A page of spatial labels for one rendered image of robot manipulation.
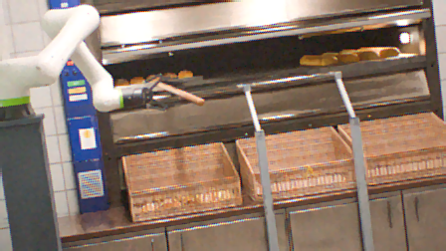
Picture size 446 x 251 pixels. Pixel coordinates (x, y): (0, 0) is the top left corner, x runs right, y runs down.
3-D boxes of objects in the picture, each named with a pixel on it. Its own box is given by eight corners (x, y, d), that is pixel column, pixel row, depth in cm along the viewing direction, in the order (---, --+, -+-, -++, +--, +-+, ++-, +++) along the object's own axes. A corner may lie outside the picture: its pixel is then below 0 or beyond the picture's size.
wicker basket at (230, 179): (127, 206, 479) (120, 156, 477) (229, 190, 487) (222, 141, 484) (131, 223, 432) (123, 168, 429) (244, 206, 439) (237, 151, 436)
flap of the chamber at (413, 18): (103, 59, 458) (103, 64, 478) (431, 16, 481) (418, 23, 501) (102, 55, 458) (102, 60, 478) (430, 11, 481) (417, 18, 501)
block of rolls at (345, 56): (298, 65, 565) (297, 56, 564) (370, 55, 571) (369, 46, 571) (323, 67, 505) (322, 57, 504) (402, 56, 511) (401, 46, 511)
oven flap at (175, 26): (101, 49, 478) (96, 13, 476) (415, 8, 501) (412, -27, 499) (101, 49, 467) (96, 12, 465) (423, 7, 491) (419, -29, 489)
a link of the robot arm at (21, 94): (23, 104, 361) (16, 58, 359) (-7, 107, 368) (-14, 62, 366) (43, 101, 372) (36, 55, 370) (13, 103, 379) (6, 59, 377)
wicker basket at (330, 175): (240, 188, 488) (233, 139, 485) (337, 173, 495) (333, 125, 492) (255, 204, 440) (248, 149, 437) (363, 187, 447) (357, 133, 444)
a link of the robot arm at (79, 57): (59, 54, 405) (81, 44, 403) (57, 38, 413) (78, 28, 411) (98, 102, 430) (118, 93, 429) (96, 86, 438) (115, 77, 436)
